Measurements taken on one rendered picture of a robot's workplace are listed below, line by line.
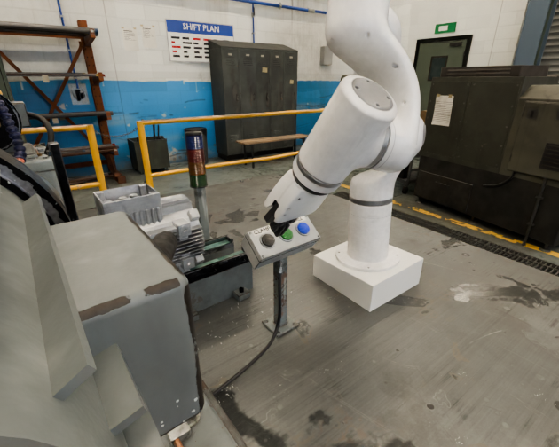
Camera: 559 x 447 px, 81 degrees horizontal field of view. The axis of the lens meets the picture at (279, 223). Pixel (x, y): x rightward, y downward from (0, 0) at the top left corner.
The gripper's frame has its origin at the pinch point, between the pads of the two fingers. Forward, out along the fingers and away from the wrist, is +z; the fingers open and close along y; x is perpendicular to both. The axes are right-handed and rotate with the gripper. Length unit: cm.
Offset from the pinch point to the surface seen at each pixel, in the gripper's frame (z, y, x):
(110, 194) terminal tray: 20.3, 23.0, -29.1
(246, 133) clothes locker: 346, -295, -343
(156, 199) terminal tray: 14.7, 15.4, -21.3
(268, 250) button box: 6.5, 1.1, 2.0
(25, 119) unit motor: 43, 34, -80
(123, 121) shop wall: 355, -100, -402
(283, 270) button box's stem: 14.4, -4.9, 5.1
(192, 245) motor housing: 21.1, 9.9, -10.8
